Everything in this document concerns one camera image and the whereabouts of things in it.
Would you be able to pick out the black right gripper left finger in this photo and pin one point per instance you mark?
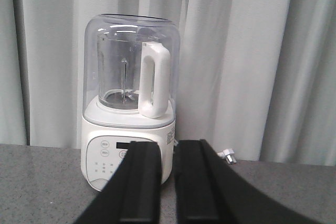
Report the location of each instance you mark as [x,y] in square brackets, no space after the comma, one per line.
[132,195]

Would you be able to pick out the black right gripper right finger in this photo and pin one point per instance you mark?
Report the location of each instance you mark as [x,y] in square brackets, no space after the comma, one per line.
[209,191]

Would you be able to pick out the white blender with clear jar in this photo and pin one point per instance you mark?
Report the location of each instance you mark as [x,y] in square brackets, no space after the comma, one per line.
[130,76]

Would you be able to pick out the white pleated curtain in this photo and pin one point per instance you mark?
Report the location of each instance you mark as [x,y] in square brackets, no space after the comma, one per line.
[255,75]

